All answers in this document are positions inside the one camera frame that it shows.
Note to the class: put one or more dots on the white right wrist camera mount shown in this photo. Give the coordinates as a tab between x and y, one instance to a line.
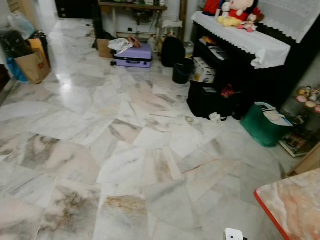
233	235

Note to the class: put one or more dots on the brown cardboard box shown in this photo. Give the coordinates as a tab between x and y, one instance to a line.
104	49

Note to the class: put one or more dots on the green bin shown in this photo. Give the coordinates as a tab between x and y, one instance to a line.
260	130

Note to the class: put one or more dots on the brown paper bag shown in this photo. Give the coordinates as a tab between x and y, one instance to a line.
32	67

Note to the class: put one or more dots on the wooden desk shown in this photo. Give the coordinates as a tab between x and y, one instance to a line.
132	6

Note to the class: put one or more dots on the black piano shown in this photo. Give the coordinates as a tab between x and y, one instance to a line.
265	80

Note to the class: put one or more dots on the blue bag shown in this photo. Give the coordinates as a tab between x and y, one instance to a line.
15	72

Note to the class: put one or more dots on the white cardboard box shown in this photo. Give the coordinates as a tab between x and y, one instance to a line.
204	71

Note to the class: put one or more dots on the red plush doll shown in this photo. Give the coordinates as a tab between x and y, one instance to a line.
242	12

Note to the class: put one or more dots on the black fabric bag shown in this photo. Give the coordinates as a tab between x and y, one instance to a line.
207	102

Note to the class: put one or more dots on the white cloth bundle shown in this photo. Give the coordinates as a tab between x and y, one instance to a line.
120	45

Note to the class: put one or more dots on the black plastic bag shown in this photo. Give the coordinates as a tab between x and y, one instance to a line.
15	45

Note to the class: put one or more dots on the white lace cloth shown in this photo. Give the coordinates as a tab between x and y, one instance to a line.
290	17

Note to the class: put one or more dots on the black backpack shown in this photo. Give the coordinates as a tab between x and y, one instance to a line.
172	52

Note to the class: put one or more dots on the white lace piano cover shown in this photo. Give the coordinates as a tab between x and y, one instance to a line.
250	42

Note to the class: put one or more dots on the crumpled white tissue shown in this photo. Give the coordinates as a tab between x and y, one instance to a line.
215	117

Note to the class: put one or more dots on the marble-top folding table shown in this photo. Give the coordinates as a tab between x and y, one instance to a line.
300	210

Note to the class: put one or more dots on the purple suitcase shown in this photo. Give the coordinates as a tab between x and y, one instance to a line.
135	56

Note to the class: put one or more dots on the glass display cabinet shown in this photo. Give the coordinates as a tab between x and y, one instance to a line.
300	142

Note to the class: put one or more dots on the black bucket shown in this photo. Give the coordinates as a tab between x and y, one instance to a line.
181	72

